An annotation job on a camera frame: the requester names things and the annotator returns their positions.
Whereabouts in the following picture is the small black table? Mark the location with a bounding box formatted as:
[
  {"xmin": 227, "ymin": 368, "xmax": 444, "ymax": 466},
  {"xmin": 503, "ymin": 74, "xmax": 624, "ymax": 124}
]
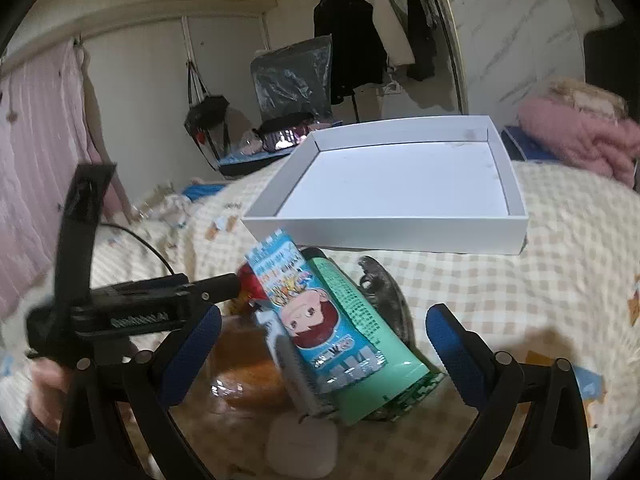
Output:
[{"xmin": 217, "ymin": 147, "xmax": 301, "ymax": 178}]

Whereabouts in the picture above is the blue cartoon candy packet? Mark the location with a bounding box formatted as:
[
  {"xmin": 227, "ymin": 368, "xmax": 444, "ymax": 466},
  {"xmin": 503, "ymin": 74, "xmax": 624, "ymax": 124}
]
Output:
[{"xmin": 244, "ymin": 227, "xmax": 390, "ymax": 396}]

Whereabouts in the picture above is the black handbag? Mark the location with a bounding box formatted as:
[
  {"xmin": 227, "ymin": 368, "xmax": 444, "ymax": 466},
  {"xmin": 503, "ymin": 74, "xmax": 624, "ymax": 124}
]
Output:
[{"xmin": 184, "ymin": 57, "xmax": 232, "ymax": 173}]

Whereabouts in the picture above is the person's left forearm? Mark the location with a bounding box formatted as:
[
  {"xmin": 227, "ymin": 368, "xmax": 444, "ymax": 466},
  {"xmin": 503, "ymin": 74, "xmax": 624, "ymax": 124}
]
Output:
[{"xmin": 0, "ymin": 410, "xmax": 58, "ymax": 480}]

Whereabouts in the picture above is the black cable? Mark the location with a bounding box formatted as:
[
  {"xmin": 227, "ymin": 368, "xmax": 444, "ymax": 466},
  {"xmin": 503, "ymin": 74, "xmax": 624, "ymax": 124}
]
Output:
[{"xmin": 97, "ymin": 222, "xmax": 175, "ymax": 281}]

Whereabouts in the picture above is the dark hair claw clip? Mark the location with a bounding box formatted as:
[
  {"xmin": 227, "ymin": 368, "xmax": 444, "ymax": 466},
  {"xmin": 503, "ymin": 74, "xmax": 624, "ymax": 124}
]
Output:
[{"xmin": 357, "ymin": 255, "xmax": 417, "ymax": 353}]

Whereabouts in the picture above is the pink blanket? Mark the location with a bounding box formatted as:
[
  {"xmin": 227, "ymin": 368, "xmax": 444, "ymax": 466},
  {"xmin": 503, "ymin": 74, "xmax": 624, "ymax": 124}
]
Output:
[{"xmin": 516, "ymin": 97, "xmax": 640, "ymax": 191}]

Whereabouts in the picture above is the pink curtain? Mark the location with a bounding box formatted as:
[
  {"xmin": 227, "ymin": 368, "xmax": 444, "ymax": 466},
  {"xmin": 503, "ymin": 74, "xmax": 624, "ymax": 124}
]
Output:
[{"xmin": 0, "ymin": 35, "xmax": 136, "ymax": 321}]

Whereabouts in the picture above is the mint green tube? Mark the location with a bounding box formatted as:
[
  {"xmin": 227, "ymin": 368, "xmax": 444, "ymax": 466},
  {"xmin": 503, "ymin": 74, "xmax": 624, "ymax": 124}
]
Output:
[{"xmin": 300, "ymin": 247, "xmax": 433, "ymax": 426}]

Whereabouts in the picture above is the person's left hand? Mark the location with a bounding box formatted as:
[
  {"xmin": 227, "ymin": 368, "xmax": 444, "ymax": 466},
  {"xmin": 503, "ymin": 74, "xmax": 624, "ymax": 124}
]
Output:
[{"xmin": 27, "ymin": 359, "xmax": 69, "ymax": 438}]

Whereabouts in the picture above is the white cardboard box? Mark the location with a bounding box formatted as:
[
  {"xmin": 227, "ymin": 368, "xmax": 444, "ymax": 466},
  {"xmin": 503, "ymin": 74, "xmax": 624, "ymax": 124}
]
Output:
[{"xmin": 241, "ymin": 115, "xmax": 530, "ymax": 256}]

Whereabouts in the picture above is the grey plastic bag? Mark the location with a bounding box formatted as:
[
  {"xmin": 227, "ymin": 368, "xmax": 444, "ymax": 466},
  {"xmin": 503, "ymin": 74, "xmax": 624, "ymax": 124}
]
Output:
[{"xmin": 250, "ymin": 34, "xmax": 334, "ymax": 128}]

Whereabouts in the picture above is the beige folded cloth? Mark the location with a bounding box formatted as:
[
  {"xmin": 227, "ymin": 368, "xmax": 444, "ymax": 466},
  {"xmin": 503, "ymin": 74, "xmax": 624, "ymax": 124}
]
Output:
[{"xmin": 546, "ymin": 77, "xmax": 630, "ymax": 121}]

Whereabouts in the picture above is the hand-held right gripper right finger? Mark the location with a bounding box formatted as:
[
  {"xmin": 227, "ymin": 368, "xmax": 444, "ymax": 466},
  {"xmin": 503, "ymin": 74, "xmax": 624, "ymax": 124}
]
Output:
[{"xmin": 425, "ymin": 304, "xmax": 591, "ymax": 480}]

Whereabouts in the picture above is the pale pink round case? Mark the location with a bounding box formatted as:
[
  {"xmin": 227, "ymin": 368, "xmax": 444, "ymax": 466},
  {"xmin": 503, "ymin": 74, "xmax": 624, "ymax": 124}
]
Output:
[{"xmin": 264, "ymin": 414, "xmax": 340, "ymax": 479}]

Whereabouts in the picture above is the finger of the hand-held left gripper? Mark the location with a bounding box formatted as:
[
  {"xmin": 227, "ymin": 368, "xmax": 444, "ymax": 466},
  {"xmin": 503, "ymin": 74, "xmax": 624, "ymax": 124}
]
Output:
[
  {"xmin": 92, "ymin": 274, "xmax": 191, "ymax": 306},
  {"xmin": 172, "ymin": 273, "xmax": 242, "ymax": 307}
]

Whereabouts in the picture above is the blue book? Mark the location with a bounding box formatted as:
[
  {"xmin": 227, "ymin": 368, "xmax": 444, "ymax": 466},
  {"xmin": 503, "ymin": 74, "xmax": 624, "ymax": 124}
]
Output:
[{"xmin": 500, "ymin": 125, "xmax": 551, "ymax": 163}]

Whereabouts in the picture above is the green cartoon candy packet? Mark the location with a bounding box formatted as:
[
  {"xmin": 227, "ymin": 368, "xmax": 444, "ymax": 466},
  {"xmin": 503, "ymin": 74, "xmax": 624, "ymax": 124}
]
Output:
[{"xmin": 362, "ymin": 367, "xmax": 447, "ymax": 423}]

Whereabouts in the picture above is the black coat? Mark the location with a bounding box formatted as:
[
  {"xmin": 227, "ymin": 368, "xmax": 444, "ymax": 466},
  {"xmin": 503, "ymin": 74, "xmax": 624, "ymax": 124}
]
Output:
[{"xmin": 313, "ymin": 0, "xmax": 389, "ymax": 107}]

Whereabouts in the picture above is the white hanging garment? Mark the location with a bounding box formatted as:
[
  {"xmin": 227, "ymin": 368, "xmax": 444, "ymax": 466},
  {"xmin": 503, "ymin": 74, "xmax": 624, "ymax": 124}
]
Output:
[{"xmin": 374, "ymin": 0, "xmax": 416, "ymax": 68}]

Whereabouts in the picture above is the smartphone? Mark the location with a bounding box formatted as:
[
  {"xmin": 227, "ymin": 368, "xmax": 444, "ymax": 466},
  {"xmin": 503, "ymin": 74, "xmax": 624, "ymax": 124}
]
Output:
[{"xmin": 260, "ymin": 122, "xmax": 317, "ymax": 153}]

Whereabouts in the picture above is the blue cloth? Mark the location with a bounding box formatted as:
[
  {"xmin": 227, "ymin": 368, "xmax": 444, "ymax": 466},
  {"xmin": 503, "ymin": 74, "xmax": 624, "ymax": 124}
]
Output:
[{"xmin": 182, "ymin": 183, "xmax": 227, "ymax": 199}]

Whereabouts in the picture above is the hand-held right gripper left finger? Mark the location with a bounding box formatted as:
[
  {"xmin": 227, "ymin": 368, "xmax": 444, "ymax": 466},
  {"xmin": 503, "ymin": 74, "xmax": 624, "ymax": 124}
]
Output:
[{"xmin": 55, "ymin": 304, "xmax": 223, "ymax": 480}]

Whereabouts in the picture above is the black hanging garment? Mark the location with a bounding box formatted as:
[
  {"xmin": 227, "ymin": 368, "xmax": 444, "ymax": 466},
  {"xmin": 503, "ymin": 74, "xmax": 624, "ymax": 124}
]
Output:
[{"xmin": 405, "ymin": 0, "xmax": 439, "ymax": 83}]

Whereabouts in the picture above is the red orange snack packet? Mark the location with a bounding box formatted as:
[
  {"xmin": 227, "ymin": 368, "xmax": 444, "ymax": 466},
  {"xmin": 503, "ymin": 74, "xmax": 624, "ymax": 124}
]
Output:
[{"xmin": 210, "ymin": 262, "xmax": 301, "ymax": 413}]

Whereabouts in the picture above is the white snack packet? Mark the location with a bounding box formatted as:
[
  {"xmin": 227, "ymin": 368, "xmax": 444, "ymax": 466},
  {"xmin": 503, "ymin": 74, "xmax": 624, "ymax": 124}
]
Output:
[{"xmin": 254, "ymin": 307, "xmax": 337, "ymax": 420}]

